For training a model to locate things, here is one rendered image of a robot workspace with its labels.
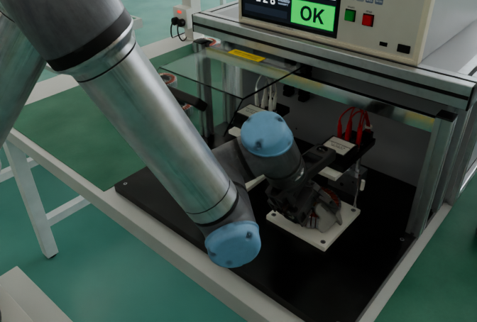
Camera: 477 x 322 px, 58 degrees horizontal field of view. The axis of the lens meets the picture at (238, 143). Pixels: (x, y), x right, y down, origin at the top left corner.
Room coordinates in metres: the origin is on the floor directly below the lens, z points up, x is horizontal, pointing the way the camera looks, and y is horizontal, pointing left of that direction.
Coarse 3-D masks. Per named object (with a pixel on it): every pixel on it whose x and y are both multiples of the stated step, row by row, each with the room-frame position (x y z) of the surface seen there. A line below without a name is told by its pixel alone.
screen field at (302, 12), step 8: (296, 0) 0.92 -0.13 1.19; (296, 8) 0.92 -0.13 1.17; (304, 8) 0.91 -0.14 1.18; (312, 8) 0.90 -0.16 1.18; (320, 8) 0.88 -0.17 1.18; (328, 8) 0.87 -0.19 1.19; (296, 16) 0.92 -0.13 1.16; (304, 16) 0.91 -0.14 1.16; (312, 16) 0.90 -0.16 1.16; (320, 16) 0.88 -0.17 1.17; (328, 16) 0.87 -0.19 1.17; (304, 24) 0.91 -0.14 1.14; (312, 24) 0.89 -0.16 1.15; (320, 24) 0.88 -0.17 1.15; (328, 24) 0.87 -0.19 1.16
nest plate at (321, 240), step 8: (344, 208) 0.73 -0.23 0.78; (352, 208) 0.73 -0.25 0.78; (272, 216) 0.71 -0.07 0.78; (280, 216) 0.71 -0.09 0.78; (344, 216) 0.70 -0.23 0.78; (352, 216) 0.70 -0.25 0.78; (280, 224) 0.69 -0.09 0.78; (288, 224) 0.68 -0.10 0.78; (296, 224) 0.68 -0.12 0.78; (336, 224) 0.68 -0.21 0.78; (344, 224) 0.68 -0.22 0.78; (296, 232) 0.66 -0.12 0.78; (304, 232) 0.66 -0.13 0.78; (312, 232) 0.66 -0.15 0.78; (320, 232) 0.66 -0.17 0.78; (328, 232) 0.66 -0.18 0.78; (336, 232) 0.66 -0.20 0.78; (312, 240) 0.63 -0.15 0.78; (320, 240) 0.63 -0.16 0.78; (328, 240) 0.63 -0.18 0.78; (320, 248) 0.62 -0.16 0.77
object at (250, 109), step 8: (248, 104) 0.97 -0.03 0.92; (280, 104) 1.01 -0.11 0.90; (240, 112) 0.93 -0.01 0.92; (248, 112) 0.93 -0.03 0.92; (256, 112) 0.93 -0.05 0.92; (280, 112) 0.97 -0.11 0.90; (288, 112) 1.00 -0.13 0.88; (240, 120) 0.92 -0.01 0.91; (232, 128) 0.92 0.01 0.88; (240, 128) 0.92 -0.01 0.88
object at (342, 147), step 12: (324, 144) 0.78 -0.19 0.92; (336, 144) 0.78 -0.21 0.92; (348, 144) 0.78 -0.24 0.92; (360, 144) 0.81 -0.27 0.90; (372, 144) 0.83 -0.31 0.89; (336, 156) 0.74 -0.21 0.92; (348, 156) 0.75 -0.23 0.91; (360, 156) 0.78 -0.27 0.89; (324, 168) 0.75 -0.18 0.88; (336, 168) 0.74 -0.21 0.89; (348, 168) 0.74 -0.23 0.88
